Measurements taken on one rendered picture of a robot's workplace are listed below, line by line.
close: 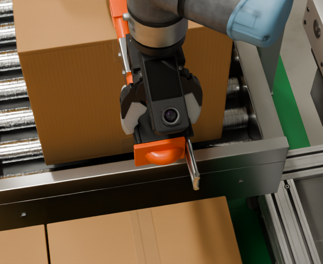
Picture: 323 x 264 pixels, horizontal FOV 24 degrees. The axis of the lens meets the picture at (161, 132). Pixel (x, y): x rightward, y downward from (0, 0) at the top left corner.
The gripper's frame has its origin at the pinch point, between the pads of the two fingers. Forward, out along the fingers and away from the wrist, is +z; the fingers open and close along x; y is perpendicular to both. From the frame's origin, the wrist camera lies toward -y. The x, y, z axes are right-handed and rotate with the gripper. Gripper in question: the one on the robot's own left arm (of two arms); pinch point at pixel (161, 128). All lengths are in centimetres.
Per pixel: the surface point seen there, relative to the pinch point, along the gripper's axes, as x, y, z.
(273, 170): -30, 21, 58
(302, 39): -69, 97, 110
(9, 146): 28, 37, 55
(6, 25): 26, 74, 55
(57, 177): 18, 23, 49
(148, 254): 2, 5, 55
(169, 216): -4, 13, 55
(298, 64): -64, 87, 110
